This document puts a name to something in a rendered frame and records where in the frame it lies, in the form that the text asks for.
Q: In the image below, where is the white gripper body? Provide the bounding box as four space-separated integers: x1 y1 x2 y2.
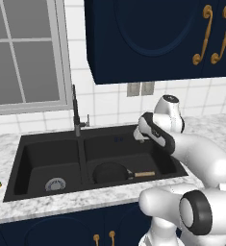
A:
133 124 151 144

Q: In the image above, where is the black double sink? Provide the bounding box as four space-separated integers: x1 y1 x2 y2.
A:
2 124 189 204

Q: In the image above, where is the silver sink drain strainer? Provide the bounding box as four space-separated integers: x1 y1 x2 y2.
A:
44 177 67 193

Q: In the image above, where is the black tap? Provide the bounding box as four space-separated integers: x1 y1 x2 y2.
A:
71 84 90 138

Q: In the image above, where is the wide navy upper cupboard door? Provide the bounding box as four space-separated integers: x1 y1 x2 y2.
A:
84 0 216 86

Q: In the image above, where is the navy lower cupboard door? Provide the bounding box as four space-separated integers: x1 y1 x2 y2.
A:
103 201 152 246
0 207 105 246

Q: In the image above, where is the grey framed window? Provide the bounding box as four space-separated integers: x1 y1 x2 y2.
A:
0 0 75 117

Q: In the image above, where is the grey wall socket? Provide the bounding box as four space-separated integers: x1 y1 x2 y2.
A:
126 82 141 98
140 81 156 97

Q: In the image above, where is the black pan with wooden handle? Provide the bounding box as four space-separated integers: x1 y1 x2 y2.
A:
91 161 157 185

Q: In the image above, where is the gold upper cupboard handle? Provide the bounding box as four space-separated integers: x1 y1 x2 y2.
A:
191 4 213 66
210 4 226 65

